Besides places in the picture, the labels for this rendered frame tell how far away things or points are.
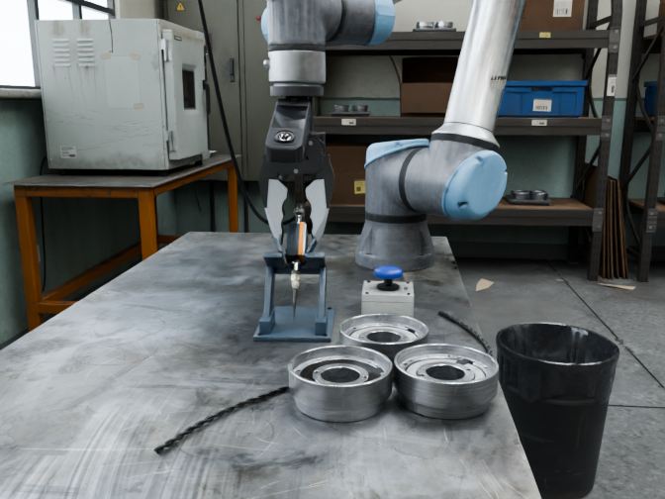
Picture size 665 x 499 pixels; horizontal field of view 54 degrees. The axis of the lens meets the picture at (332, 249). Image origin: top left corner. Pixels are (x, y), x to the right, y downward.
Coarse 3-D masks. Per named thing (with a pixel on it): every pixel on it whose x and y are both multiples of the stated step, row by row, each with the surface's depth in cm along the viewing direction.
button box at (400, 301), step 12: (372, 288) 91; (384, 288) 90; (396, 288) 90; (408, 288) 91; (372, 300) 88; (384, 300) 88; (396, 300) 88; (408, 300) 88; (372, 312) 89; (384, 312) 88; (396, 312) 88; (408, 312) 88
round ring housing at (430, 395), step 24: (408, 360) 70; (480, 360) 69; (408, 384) 64; (432, 384) 62; (456, 384) 61; (480, 384) 62; (408, 408) 65; (432, 408) 63; (456, 408) 62; (480, 408) 64
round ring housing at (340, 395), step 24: (312, 360) 70; (360, 360) 70; (384, 360) 68; (312, 384) 62; (336, 384) 61; (360, 384) 61; (384, 384) 63; (312, 408) 63; (336, 408) 61; (360, 408) 62
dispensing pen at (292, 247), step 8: (296, 208) 91; (296, 216) 90; (288, 224) 88; (296, 224) 88; (288, 232) 88; (296, 232) 88; (288, 240) 87; (296, 240) 87; (288, 248) 87; (296, 248) 87; (288, 256) 87; (296, 256) 87; (296, 264) 87; (296, 272) 87; (296, 280) 87; (296, 288) 86; (296, 296) 86
